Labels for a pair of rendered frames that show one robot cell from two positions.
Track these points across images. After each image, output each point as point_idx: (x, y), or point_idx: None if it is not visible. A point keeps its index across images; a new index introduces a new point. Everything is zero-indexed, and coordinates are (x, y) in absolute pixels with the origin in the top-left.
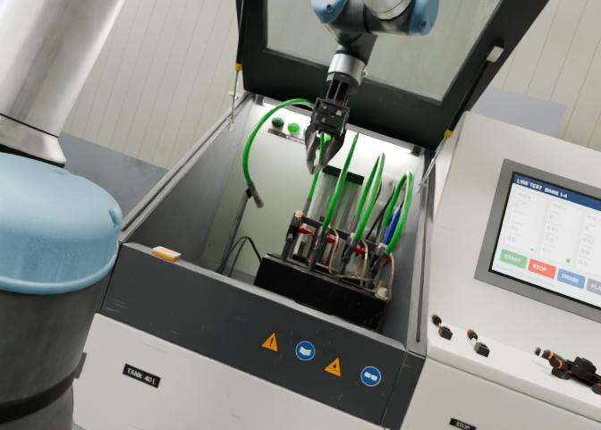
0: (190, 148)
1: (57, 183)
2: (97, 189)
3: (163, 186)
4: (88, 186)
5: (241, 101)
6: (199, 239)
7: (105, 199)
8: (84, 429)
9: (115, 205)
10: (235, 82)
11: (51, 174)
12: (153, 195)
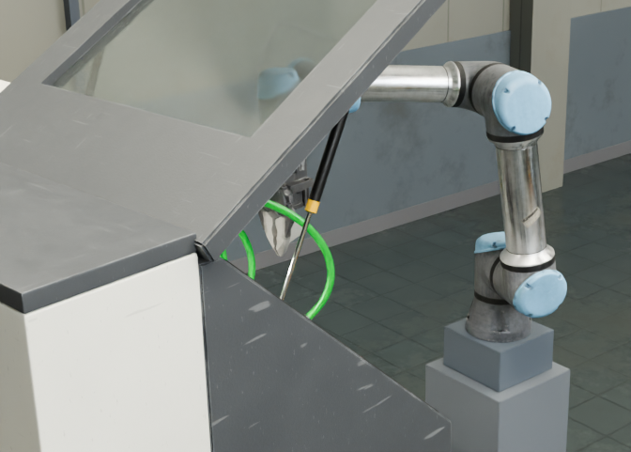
0: (357, 355)
1: (497, 237)
2: (485, 239)
3: (398, 382)
4: (488, 239)
5: (248, 275)
6: None
7: (483, 237)
8: (461, 334)
9: (479, 238)
10: (304, 233)
11: (500, 239)
12: (408, 390)
